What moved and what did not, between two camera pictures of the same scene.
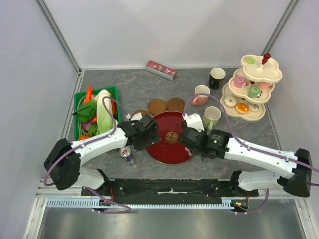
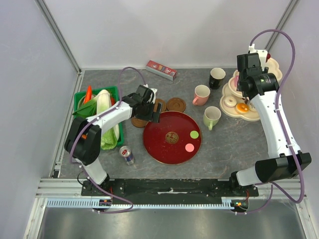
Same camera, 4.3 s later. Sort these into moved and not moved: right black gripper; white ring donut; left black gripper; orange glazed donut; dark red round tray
Moved: right black gripper; left black gripper
Not moved: orange glazed donut; dark red round tray; white ring donut
